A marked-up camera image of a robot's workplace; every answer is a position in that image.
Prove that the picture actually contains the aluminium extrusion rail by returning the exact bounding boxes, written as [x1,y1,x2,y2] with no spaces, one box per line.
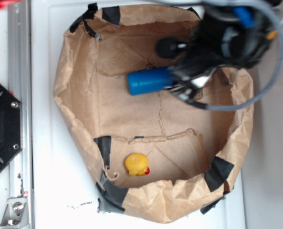
[0,0,35,229]

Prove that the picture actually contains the metal corner bracket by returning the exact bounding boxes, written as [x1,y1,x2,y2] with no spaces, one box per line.
[0,197,29,229]

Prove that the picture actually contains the grey braided cable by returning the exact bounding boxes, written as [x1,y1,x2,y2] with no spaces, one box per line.
[153,0,283,112]

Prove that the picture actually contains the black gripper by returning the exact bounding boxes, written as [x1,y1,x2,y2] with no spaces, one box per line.
[155,0,277,82]

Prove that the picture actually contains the brown paper bag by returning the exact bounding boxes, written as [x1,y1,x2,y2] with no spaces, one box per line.
[54,4,253,223]

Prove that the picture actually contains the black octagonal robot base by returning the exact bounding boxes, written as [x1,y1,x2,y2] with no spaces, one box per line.
[0,84,22,173]

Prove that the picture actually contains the yellow rubber duck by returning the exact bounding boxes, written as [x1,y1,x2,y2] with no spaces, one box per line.
[124,153,150,176]

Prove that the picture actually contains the blue plastic bottle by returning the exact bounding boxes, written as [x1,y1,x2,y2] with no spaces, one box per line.
[127,67,174,95]

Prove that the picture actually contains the silver keys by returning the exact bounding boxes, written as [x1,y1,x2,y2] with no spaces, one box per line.
[170,68,217,104]

